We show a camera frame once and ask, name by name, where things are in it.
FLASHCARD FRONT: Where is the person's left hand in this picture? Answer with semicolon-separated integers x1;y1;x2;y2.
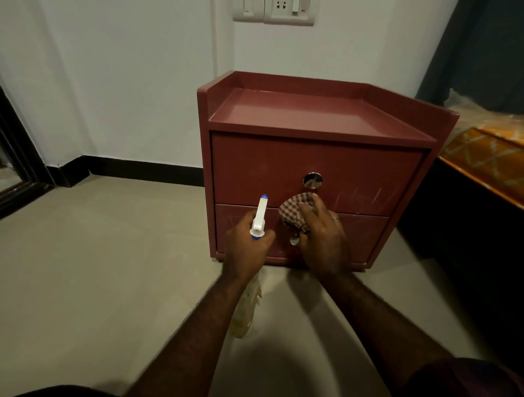
223;209;277;284

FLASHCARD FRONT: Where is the dark door frame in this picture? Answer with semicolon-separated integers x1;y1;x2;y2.
0;84;56;220

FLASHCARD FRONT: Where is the orange patterned bedsheet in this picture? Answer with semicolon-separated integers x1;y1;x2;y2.
439;127;524;210

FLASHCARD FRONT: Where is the person's right forearm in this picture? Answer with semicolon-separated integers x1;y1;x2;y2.
316;271;456;397

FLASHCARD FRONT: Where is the red wooden bedside cabinet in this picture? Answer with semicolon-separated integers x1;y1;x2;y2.
197;71;460;273

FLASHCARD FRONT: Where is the dark teal curtain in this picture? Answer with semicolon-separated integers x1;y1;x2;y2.
415;0;524;116

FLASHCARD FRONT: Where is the white wall switch board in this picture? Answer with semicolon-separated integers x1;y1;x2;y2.
232;0;316;27

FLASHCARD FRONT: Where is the clear plastic wrapped bedding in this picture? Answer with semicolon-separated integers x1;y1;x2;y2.
444;88;524;145

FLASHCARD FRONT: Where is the person's left forearm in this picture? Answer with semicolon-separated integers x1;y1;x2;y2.
123;271;263;397

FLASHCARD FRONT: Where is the person's right hand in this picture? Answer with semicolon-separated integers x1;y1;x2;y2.
296;193;353;280

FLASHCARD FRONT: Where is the red cabinet drawer with scratches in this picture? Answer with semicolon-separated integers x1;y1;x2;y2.
210;132;427;218

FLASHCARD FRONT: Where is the red checkered cleaning cloth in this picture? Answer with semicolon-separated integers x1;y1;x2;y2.
278;193;318;236

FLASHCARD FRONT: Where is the spray bottle with white nozzle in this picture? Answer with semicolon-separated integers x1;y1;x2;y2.
229;194;269;339

